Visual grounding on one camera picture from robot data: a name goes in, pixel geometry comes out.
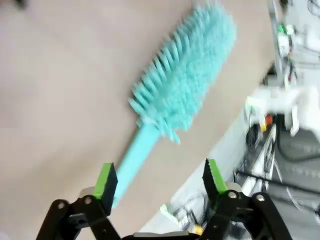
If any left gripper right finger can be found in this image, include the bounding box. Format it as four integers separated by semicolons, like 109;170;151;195
201;157;294;240

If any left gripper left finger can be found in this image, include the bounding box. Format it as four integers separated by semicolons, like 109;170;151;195
36;162;121;240

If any teal chenille duster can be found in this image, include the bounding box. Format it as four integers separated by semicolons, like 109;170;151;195
111;2;238;210

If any red yellow emergency stop button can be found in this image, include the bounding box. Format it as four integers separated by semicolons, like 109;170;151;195
259;113;275;132

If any white equipment with cables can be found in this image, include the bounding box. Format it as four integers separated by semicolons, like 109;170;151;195
234;0;320;240

